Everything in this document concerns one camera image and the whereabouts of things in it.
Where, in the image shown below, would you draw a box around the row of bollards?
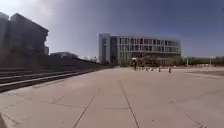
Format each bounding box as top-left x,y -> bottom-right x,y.
137,66 -> 173,74

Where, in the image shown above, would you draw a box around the pale concrete slab plaza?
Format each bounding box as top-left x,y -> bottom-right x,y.
0,67 -> 224,128

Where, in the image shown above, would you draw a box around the white glass-fronted building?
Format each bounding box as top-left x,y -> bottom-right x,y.
98,33 -> 182,66

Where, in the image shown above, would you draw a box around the row of green trees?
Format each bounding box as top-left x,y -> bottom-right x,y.
166,55 -> 224,67

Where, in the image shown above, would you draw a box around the person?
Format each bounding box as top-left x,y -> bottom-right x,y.
132,60 -> 138,71

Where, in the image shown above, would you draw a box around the wide concrete steps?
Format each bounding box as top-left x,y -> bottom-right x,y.
0,65 -> 113,93

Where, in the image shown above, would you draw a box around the low dark building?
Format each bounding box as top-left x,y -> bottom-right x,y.
49,51 -> 80,60

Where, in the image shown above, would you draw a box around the dark multi-storey building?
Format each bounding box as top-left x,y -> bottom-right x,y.
0,11 -> 50,69

